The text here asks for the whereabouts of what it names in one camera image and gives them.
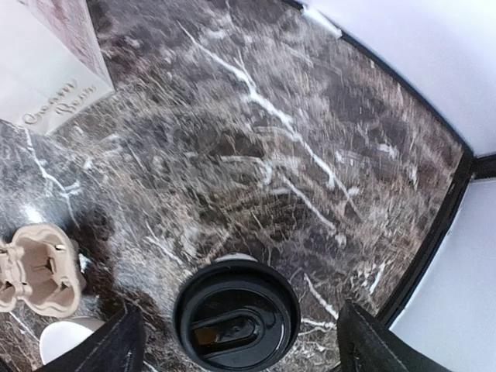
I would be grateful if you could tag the black plastic cup lid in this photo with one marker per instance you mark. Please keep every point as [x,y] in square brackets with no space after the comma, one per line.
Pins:
[236,315]

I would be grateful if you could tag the white paper coffee cup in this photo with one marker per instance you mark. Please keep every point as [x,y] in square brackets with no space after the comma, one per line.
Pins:
[235,256]

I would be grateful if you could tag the brown pulp cup carrier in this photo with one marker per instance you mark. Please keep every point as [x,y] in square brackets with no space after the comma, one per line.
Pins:
[40,268]

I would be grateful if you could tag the white cream bear paper bag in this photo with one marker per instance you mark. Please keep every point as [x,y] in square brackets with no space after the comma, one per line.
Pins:
[52,67]

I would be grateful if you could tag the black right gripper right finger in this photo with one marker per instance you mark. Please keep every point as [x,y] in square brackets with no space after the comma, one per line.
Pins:
[366,345]

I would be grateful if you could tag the white ceramic bowl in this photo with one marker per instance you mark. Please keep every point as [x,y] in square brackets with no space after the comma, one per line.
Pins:
[64,335]

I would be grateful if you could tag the black right frame post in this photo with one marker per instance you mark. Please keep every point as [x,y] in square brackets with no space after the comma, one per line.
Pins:
[483,168]

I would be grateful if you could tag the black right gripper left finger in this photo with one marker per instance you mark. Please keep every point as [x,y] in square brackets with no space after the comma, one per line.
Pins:
[117,346]

